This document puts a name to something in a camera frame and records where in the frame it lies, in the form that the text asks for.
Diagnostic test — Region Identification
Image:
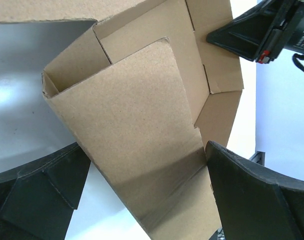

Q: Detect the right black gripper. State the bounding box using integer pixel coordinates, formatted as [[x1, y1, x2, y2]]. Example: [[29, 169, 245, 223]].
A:
[[206, 0, 304, 64]]

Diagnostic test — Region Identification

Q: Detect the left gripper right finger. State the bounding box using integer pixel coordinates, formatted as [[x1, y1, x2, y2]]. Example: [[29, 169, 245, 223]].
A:
[[205, 141, 304, 240]]

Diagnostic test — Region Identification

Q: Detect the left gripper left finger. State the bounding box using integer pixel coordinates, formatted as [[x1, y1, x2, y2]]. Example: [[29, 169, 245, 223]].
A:
[[0, 142, 91, 240]]

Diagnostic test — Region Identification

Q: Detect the cardboard box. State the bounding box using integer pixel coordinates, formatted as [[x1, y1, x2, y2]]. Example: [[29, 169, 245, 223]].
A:
[[0, 0, 243, 240]]

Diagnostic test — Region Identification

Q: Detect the aluminium frame rail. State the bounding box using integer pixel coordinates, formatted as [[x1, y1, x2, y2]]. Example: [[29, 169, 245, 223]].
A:
[[249, 151, 265, 166]]

